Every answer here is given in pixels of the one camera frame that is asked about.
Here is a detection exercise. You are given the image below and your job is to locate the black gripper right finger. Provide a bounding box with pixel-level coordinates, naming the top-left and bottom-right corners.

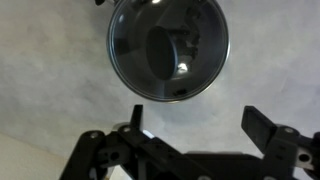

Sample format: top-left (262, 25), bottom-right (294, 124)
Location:
top-left (240, 105), bottom-right (320, 180)

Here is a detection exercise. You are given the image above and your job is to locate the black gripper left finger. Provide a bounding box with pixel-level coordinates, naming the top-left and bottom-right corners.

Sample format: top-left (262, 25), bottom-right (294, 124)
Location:
top-left (59, 104), bottom-right (214, 180)

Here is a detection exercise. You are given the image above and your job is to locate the black saucepan with handle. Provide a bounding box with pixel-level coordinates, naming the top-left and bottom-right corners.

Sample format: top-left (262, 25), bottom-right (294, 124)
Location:
top-left (94, 0), bottom-right (117, 7)

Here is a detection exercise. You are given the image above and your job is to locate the shiny metal bowl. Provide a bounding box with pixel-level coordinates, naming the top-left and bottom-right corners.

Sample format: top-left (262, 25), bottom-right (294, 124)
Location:
top-left (106, 0), bottom-right (231, 103)

